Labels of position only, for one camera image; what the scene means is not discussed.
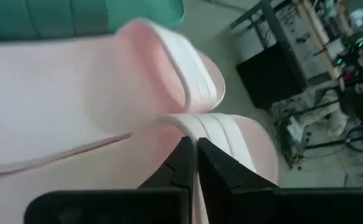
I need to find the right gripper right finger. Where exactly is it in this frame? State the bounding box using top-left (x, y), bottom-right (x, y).
top-left (197, 137), bottom-right (281, 224)

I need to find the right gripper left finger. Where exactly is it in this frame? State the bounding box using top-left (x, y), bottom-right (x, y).
top-left (137, 136), bottom-right (197, 224)

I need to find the pink rubber slide sandal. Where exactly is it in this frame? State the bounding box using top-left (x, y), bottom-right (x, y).
top-left (0, 112), bottom-right (280, 224)
top-left (0, 17), bottom-right (227, 177)

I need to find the green rubber slide sandal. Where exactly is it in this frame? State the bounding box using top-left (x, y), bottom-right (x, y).
top-left (0, 0), bottom-right (186, 44)

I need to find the black computer with blue light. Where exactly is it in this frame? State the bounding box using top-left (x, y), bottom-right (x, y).
top-left (235, 43), bottom-right (309, 110)

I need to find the wooden table with grey legs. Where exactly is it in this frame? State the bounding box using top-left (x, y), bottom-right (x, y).
top-left (229, 0), bottom-right (344, 86)

